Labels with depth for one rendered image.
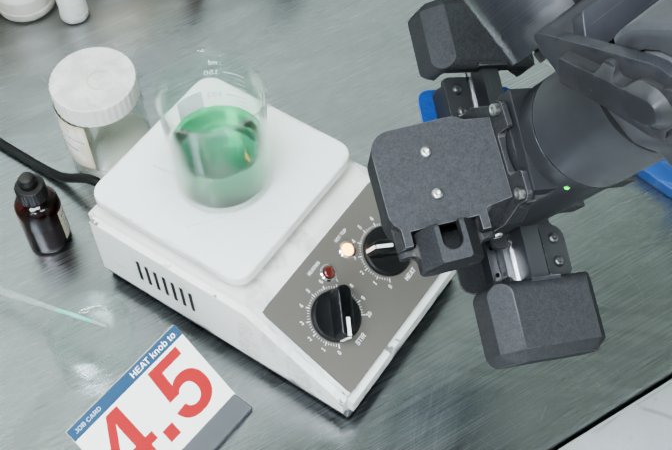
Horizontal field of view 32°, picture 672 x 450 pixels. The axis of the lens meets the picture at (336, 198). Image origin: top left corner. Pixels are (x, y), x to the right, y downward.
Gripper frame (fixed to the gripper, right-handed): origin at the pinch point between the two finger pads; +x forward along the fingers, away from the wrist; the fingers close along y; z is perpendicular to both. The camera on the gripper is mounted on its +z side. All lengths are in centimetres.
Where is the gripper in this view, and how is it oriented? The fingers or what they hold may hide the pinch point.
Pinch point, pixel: (456, 205)
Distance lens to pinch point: 63.4
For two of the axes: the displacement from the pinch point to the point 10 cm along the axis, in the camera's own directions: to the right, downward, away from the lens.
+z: -9.0, 0.8, -4.3
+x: -3.9, 3.0, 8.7
